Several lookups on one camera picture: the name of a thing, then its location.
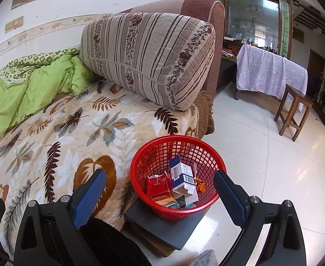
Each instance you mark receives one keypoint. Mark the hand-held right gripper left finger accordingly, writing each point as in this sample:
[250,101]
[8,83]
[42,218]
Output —
[91,196]

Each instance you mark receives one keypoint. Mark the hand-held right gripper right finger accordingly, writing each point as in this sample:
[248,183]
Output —
[231,199]

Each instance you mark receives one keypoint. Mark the orange foil bag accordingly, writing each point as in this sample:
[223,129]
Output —
[200,185]

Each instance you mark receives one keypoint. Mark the teal tissue packet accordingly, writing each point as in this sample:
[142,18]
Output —
[183,205]

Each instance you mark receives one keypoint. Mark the blue and white box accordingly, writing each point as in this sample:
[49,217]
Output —
[182,177]

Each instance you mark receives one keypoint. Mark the red cigarette box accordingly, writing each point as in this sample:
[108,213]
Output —
[157,185]

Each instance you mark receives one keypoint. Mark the red plastic mesh basket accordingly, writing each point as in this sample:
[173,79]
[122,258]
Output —
[157,155]

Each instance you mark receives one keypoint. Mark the person's black pants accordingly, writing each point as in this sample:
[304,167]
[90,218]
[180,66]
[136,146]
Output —
[112,243]

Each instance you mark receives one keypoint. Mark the dark grey board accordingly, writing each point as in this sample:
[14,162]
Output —
[176,232]

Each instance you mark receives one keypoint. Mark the grey cloth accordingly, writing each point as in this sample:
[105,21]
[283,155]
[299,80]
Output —
[205,259]

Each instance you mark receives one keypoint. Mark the leaf printed blanket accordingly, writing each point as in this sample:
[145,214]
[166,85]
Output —
[68,133]

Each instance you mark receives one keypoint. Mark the brown cardboard sheet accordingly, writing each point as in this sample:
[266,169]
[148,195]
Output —
[154,246]

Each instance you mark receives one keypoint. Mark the brown knitted throw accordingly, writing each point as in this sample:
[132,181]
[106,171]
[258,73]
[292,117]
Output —
[205,113]

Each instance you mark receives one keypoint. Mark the brown wooden stool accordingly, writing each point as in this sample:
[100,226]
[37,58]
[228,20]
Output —
[295,99]

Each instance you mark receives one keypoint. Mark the green quilt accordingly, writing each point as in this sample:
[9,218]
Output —
[26,94]

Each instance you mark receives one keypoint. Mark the low dark table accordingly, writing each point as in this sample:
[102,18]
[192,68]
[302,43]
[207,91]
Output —
[227,69]

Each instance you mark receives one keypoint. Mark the table with lilac floral cloth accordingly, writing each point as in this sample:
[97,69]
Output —
[267,69]

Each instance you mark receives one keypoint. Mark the striped pillow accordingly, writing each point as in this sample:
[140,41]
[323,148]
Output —
[151,58]

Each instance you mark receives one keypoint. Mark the brown wooden door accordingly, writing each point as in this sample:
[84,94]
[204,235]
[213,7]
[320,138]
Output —
[316,66]

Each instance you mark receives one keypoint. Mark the glass partition with wooden frame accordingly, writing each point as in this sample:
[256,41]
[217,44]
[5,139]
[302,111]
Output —
[251,16]

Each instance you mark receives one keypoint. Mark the tan wall switch plate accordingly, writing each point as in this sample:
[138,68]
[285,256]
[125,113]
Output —
[14,24]

